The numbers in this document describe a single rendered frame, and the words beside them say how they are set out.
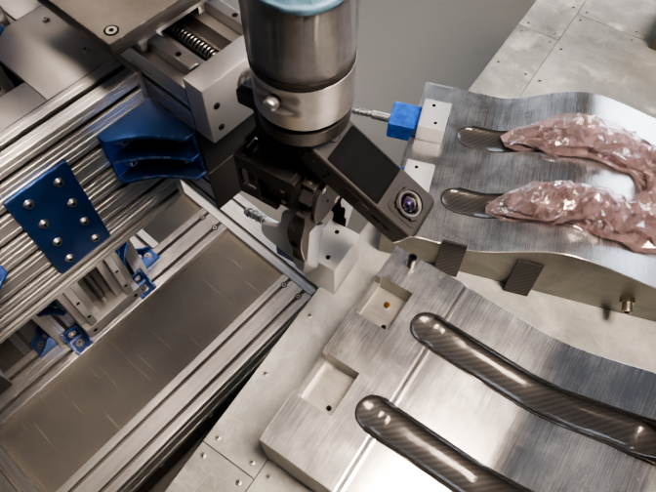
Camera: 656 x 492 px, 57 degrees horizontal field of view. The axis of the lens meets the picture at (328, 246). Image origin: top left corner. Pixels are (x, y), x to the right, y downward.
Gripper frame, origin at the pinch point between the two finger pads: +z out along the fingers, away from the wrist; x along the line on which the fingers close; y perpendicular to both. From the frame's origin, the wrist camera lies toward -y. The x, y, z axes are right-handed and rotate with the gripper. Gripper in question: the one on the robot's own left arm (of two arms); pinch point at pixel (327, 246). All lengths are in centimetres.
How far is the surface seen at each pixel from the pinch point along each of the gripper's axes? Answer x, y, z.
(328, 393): 10.8, -6.9, 8.7
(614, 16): -71, -12, 15
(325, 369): 8.7, -5.2, 8.7
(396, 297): -2.8, -7.5, 8.7
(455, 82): -124, 27, 95
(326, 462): 17.1, -10.6, 6.0
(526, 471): 7.8, -26.8, 5.9
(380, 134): -91, 37, 95
